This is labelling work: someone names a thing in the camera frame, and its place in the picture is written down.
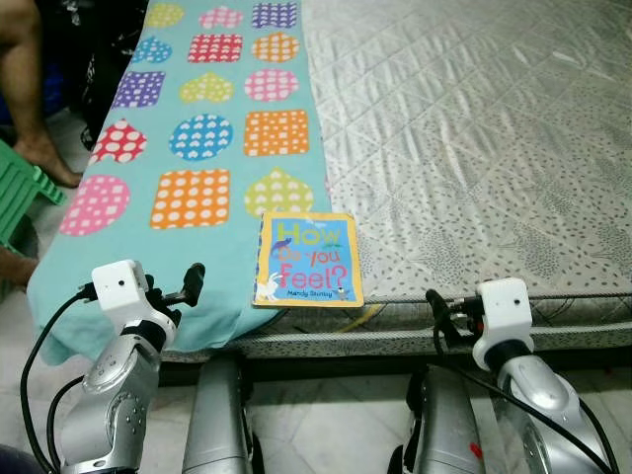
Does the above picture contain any green plastic stool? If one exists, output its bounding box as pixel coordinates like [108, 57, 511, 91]
[0, 138, 68, 248]

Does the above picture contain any teal blanket with colourful shapes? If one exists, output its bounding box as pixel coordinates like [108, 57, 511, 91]
[28, 0, 332, 364]

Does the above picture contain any person in white shirt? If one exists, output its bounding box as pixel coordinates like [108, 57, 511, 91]
[0, 0, 82, 287]

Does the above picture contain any yellow blue children's book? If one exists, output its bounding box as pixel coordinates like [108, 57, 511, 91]
[253, 210, 364, 309]

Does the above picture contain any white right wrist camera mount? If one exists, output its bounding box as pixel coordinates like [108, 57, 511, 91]
[472, 278, 532, 347]

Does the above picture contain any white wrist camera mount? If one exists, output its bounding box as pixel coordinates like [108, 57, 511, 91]
[472, 278, 532, 347]
[92, 260, 151, 327]

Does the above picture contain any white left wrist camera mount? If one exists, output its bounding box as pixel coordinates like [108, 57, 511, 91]
[92, 260, 151, 327]

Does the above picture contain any grey left robot leg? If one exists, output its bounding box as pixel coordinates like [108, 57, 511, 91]
[183, 357, 260, 474]

